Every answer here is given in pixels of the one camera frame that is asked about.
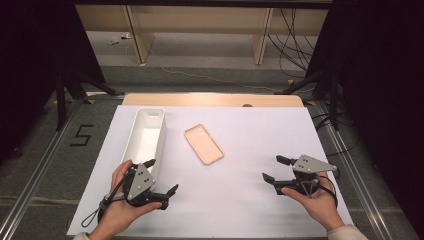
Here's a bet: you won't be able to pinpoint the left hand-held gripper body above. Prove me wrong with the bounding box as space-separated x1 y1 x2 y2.
123 162 169 210

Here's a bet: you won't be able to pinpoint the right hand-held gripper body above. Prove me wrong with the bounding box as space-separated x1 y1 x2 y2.
273 154 338 198

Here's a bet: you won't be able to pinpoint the white plastic storage box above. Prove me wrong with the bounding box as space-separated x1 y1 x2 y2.
120 107 167 192

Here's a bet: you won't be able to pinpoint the beige phone case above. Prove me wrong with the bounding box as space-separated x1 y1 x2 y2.
183 123 225 167

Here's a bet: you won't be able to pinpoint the person's left hand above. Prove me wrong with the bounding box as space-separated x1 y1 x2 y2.
97 159 164 234

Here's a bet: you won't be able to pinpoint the person's right hand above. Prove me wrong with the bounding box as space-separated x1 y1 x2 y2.
281 172 344 232

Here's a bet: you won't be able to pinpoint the white table sheet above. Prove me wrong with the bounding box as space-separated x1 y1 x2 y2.
66 105 354 237

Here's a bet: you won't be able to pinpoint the black metal stand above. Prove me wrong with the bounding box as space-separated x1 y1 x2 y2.
274 68 342 132
54 68 126 132

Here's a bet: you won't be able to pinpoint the black curtain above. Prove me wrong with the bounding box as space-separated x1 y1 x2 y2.
305 0 424 234
0 0 107 163

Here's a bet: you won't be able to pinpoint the beige office desk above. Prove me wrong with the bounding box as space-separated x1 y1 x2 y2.
74 4 329 66

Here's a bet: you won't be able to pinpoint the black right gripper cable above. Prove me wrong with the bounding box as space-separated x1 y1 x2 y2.
318 168 339 208

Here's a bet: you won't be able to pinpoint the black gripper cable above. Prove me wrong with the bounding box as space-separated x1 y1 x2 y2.
318 168 339 208
80 165 138 229

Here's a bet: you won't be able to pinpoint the aluminium floor rail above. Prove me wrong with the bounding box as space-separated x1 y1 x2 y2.
315 99 395 240
0 96 85 240

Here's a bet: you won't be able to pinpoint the black floor cables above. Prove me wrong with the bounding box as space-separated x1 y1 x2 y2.
312 111 360 158

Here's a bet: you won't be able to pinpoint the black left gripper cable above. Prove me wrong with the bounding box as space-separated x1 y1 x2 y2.
80 165 138 229

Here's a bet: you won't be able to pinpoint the white floor cable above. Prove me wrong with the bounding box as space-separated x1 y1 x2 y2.
160 66 288 94

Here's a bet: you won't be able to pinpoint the tangle of black cables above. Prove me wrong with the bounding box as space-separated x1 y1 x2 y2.
267 8 317 80

